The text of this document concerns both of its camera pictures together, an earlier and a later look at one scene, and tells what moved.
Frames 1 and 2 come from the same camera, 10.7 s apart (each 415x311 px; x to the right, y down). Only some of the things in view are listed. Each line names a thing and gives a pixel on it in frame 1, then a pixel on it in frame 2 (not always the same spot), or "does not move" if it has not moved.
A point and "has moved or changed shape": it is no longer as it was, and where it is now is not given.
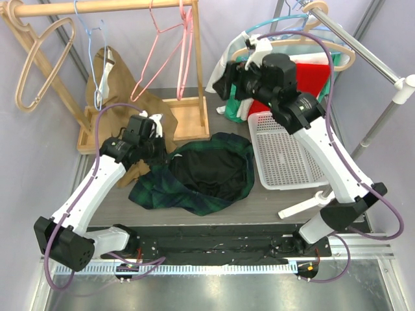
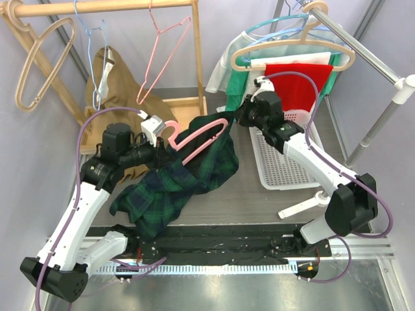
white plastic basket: (281, 161) does not move
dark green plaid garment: (200, 177) has moved or changed shape
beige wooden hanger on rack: (11, 9) does not move
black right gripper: (233, 73) → (241, 116)
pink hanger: (189, 21) → (176, 128)
